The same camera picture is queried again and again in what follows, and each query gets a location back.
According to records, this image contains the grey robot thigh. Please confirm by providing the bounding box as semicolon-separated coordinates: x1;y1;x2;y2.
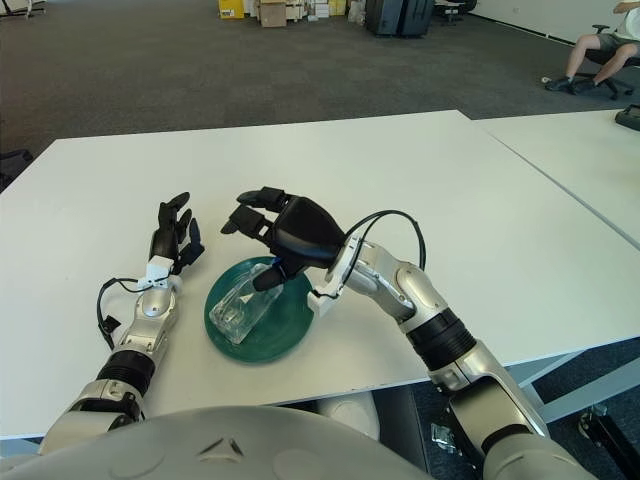
307;392;381;441

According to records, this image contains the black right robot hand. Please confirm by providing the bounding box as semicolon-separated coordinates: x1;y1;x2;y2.
219;185;369;319

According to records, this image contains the black equipment case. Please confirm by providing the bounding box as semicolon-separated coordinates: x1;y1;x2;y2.
397;0;434;40
364;0;401;37

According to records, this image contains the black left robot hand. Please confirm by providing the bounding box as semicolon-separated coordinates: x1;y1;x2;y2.
134;191;206;292

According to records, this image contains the stack of white boxes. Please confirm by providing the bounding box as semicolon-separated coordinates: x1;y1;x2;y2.
299;0;351;24

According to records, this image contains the brown cardboard box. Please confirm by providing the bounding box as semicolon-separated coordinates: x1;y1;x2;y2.
258;0;288;29

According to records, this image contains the white table frame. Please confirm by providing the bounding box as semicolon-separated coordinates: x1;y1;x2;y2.
504;339;640;424

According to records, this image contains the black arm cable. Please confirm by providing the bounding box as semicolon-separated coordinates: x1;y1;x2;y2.
344;209;427;274
95;277;144;351

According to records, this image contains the empty black office chair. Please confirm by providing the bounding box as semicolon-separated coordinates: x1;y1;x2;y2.
0;148;36;182

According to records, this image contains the seated person in shorts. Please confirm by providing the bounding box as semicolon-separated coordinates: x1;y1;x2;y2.
544;0;640;94

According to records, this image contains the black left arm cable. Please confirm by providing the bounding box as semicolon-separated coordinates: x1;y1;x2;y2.
95;277;144;351

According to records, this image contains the grey robot torso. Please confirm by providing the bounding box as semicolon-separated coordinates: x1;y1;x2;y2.
0;404;436;480

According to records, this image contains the black office chair with person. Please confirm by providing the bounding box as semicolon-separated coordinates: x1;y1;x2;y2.
569;24;636;101

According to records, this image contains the black device on table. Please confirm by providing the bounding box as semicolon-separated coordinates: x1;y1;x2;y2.
614;104;640;129

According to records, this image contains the distant white-legged chair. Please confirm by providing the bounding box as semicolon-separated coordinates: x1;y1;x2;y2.
0;0;49;21

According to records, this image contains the yellow cardboard box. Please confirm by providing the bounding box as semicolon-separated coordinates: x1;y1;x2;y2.
216;0;246;21

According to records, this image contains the clear plastic water bottle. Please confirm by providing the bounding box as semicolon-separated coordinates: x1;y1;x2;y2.
208;264;289;345

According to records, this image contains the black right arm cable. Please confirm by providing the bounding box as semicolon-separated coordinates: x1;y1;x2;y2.
344;209;427;274

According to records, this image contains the green round plate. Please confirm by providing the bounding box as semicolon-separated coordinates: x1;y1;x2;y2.
203;255;315;362

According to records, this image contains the distant black office chair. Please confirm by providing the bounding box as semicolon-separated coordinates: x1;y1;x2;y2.
433;0;476;27

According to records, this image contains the black stand base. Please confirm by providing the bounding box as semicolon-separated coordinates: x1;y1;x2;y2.
577;404;640;474

